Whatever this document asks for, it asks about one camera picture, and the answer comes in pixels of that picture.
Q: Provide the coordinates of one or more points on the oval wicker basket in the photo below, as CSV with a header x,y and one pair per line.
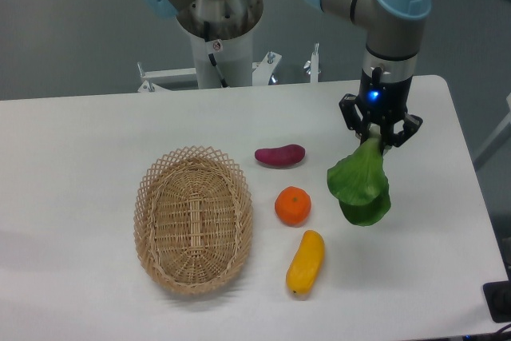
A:
x,y
193,220

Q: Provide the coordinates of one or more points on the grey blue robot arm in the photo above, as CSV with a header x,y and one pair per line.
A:
x,y
394,31

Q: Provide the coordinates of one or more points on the orange tangerine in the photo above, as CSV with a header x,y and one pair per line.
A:
x,y
293,206

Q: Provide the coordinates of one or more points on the white metal frame right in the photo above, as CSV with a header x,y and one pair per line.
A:
x,y
494,141

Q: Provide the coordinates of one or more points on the green leafy vegetable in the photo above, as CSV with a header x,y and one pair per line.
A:
x,y
358,182

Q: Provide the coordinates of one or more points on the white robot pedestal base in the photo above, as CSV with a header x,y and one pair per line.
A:
x,y
221,35

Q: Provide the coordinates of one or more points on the yellow mango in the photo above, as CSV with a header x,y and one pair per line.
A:
x,y
306,264

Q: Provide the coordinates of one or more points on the black device at table edge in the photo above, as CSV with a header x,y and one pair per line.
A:
x,y
497,297

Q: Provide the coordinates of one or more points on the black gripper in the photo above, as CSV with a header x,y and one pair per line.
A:
x,y
376,104

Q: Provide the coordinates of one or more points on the purple sweet potato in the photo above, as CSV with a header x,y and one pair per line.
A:
x,y
284,156

